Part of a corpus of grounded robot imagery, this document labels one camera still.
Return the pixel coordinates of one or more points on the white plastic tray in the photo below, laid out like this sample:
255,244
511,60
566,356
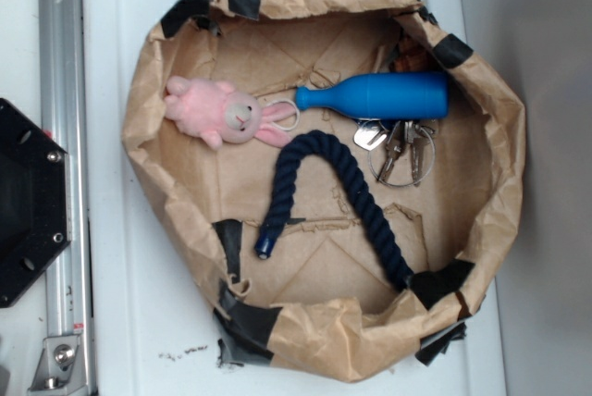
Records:
154,333

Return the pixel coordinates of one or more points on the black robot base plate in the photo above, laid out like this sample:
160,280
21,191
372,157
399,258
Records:
34,216

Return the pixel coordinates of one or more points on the brown paper bag container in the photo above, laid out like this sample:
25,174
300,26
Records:
322,303

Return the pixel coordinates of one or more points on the silver key bunch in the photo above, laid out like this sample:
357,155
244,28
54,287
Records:
386,142

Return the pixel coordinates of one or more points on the blue plastic bottle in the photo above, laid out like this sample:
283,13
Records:
406,95

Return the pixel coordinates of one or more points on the pink plush bunny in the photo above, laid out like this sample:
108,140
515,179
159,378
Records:
217,112

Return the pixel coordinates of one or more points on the aluminium frame rail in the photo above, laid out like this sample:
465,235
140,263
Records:
67,365

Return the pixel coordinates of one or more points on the brown woven object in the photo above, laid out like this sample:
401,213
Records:
410,56

